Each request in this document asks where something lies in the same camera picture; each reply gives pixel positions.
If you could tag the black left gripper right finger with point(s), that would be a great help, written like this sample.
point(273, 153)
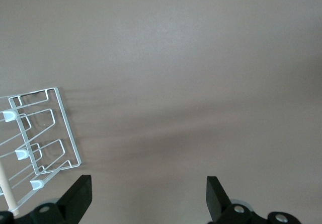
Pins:
point(217, 204)

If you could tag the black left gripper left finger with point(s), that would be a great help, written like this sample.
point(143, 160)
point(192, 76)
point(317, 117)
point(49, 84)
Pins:
point(74, 201)

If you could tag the wooden rack rod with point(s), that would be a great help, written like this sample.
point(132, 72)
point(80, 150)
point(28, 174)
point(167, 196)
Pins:
point(7, 191)

